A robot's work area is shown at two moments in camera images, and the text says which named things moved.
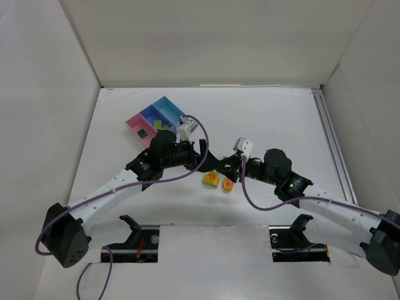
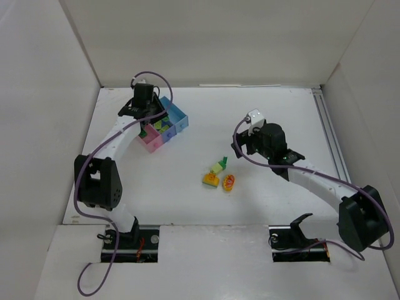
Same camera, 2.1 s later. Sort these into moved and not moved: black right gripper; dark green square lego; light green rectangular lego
Moved: black right gripper
Not moved: light green rectangular lego; dark green square lego
